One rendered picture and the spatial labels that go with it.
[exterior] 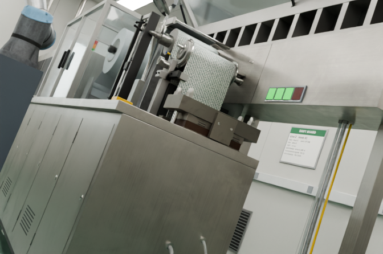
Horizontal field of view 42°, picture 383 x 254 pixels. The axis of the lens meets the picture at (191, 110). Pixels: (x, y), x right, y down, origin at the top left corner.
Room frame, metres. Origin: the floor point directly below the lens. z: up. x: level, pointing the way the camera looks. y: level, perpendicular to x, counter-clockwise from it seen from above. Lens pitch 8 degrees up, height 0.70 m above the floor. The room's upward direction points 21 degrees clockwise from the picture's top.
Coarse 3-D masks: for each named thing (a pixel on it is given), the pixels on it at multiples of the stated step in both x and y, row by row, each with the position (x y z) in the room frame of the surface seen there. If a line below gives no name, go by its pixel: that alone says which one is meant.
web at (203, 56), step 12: (180, 36) 2.40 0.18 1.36; (192, 36) 2.47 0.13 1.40; (204, 48) 2.23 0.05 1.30; (192, 60) 2.18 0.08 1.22; (204, 60) 2.21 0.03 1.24; (216, 60) 2.23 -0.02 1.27; (228, 60) 2.29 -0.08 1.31; (216, 72) 2.24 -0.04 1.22; (228, 72) 2.26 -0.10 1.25; (156, 84) 2.54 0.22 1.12; (144, 96) 2.53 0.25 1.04; (144, 108) 2.54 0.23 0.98
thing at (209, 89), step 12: (192, 72) 2.19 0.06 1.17; (204, 72) 2.21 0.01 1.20; (180, 84) 2.18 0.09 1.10; (192, 84) 2.20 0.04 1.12; (204, 84) 2.22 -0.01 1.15; (216, 84) 2.25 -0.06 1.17; (228, 84) 2.27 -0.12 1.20; (204, 96) 2.23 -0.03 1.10; (216, 96) 2.25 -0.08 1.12; (216, 108) 2.26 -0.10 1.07
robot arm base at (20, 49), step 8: (8, 40) 1.88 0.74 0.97; (16, 40) 1.86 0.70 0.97; (24, 40) 1.86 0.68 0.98; (32, 40) 1.87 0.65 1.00; (8, 48) 1.86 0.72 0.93; (16, 48) 1.85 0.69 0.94; (24, 48) 1.85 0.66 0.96; (32, 48) 1.88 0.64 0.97; (8, 56) 1.84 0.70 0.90; (16, 56) 1.84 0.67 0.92; (24, 56) 1.85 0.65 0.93; (32, 56) 1.89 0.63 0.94; (32, 64) 1.88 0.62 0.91
